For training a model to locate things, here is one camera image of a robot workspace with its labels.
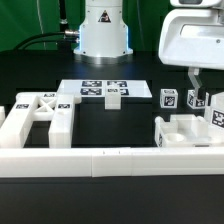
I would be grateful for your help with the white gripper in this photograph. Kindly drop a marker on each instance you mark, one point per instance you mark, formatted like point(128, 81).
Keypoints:
point(193, 38)

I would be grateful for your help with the white chair seat part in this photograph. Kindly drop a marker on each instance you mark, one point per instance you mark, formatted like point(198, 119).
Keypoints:
point(187, 131)

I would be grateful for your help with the white U-shaped obstacle fence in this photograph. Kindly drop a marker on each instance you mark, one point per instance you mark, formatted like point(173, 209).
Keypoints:
point(100, 162)

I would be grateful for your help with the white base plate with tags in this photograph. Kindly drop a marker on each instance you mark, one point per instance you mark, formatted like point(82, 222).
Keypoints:
point(97, 88)

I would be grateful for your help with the white chair back frame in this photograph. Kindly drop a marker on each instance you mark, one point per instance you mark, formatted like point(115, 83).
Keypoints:
point(58, 109)

